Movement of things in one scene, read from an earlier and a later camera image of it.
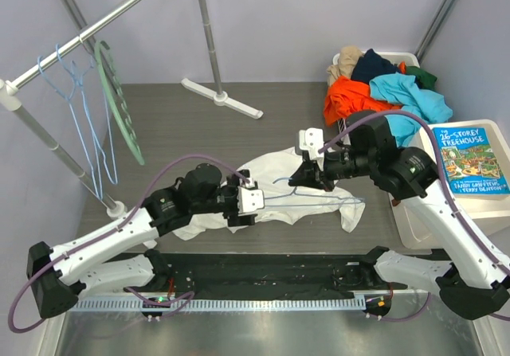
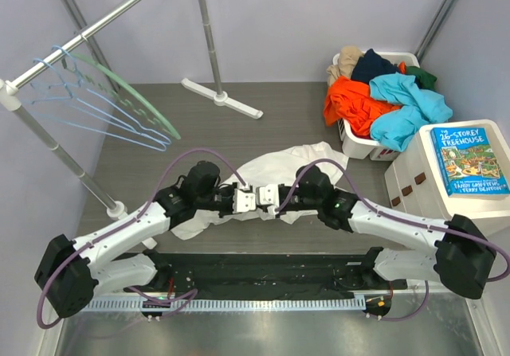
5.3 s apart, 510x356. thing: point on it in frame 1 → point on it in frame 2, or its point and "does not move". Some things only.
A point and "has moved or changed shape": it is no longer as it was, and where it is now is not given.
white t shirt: [284, 201] has moved or changed shape
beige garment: [348, 56] does not move
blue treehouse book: [472, 165] does not move
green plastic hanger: [105, 63] → [119, 87]
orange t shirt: [346, 96] does not move
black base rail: [276, 275] does not move
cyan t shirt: [402, 90] does not move
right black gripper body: [324, 178] → [297, 201]
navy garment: [370, 64] does not move
